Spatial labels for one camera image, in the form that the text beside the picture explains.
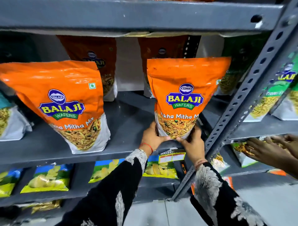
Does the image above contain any person's right hand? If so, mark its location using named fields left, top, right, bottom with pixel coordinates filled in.
left=176, top=125, right=207, bottom=164

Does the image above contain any person's left hand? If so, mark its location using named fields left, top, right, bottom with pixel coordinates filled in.
left=139, top=121, right=172, bottom=155

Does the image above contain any orange snack packet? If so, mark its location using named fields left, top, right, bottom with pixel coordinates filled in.
left=0, top=60, right=111, bottom=154
left=56, top=35, right=118, bottom=102
left=137, top=35, right=189, bottom=98
left=147, top=57, right=232, bottom=140

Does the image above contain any person's right forearm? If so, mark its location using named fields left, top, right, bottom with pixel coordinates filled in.
left=190, top=162, right=268, bottom=226

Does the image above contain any person's left forearm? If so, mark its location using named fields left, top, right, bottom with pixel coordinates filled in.
left=55, top=149, right=148, bottom=226

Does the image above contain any thin wrist bangle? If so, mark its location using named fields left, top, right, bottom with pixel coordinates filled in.
left=194, top=159, right=208, bottom=169

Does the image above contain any yellow chips packet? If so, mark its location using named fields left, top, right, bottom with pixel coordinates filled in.
left=0, top=169, right=23, bottom=198
left=20, top=164, right=74, bottom=194
left=88, top=159, right=126, bottom=184
left=142, top=149, right=186, bottom=179

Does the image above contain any green white snack packet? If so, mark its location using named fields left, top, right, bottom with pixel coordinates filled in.
left=231, top=142, right=259, bottom=168
left=210, top=152, right=230, bottom=174

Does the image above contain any grey perforated metal upright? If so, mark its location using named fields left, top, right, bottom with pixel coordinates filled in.
left=171, top=0, right=298, bottom=202

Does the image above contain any grey metal shelf rack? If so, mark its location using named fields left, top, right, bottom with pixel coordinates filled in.
left=0, top=0, right=298, bottom=226

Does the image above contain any golden snack packet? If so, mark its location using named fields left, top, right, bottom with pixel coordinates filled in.
left=14, top=200, right=62, bottom=215

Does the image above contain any teal snack packet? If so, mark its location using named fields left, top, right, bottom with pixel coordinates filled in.
left=0, top=90, right=32, bottom=142

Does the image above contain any red thread bracelet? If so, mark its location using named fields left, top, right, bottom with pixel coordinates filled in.
left=139, top=142, right=154, bottom=154

